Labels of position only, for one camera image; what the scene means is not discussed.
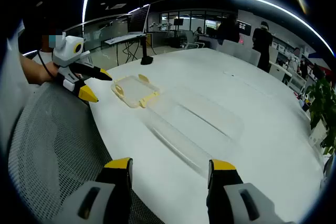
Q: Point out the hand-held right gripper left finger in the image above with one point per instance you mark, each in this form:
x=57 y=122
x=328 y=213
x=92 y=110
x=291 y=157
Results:
x=115 y=182

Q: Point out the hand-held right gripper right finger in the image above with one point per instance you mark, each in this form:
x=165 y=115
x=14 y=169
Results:
x=225 y=182

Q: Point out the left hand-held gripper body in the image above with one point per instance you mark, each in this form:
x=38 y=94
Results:
x=67 y=51

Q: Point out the clear plastic container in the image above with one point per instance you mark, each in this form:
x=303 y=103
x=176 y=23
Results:
x=134 y=90
x=194 y=134

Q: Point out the white side desk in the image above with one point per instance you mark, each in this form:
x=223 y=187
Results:
x=123 y=38

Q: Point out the ceiling light strip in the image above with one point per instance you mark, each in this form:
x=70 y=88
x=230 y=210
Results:
x=86 y=1
x=275 y=6

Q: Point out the black desk stand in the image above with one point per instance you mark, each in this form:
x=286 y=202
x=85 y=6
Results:
x=146 y=60

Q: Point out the grey mesh office chair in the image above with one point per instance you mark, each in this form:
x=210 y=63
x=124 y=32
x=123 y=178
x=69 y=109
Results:
x=52 y=142

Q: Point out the person's white shirt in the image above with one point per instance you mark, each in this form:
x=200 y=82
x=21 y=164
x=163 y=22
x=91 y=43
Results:
x=10 y=90

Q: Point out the white plant pot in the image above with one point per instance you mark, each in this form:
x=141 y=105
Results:
x=319 y=134

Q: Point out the white cabinet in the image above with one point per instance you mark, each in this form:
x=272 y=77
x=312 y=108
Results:
x=279 y=72

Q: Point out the green potted plant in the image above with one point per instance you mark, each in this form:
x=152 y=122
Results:
x=320 y=103

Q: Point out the white chair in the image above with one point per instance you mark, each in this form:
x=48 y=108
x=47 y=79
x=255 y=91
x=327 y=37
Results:
x=250 y=56
x=228 y=47

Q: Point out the dark wall screen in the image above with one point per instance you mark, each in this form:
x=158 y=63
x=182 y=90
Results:
x=245 y=28

